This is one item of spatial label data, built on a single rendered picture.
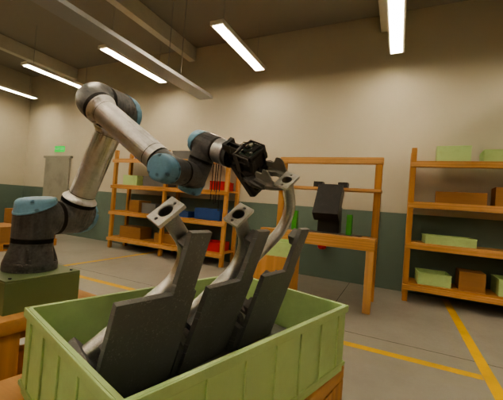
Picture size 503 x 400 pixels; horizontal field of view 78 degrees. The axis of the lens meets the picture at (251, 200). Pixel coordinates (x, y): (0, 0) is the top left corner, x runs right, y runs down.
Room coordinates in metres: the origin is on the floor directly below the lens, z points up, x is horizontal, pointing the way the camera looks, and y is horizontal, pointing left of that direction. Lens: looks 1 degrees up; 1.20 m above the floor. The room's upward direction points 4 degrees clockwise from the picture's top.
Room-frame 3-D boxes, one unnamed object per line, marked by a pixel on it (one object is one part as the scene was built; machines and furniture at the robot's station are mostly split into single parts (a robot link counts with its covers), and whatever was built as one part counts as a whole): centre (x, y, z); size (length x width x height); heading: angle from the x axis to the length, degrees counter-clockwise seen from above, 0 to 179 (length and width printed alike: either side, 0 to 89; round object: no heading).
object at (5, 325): (1.01, 0.69, 0.83); 0.32 x 0.32 x 0.04; 61
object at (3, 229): (6.34, 4.72, 0.37); 1.20 x 0.80 x 0.74; 163
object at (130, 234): (6.61, 1.72, 1.10); 3.01 x 0.55 x 2.20; 65
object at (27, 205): (1.01, 0.69, 1.11); 0.13 x 0.12 x 0.14; 159
